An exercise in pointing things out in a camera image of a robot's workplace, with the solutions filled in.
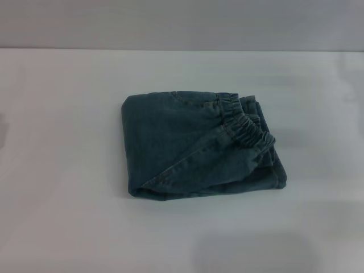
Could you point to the blue denim shorts with cartoon print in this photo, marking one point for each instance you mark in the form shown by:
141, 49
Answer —
199, 148

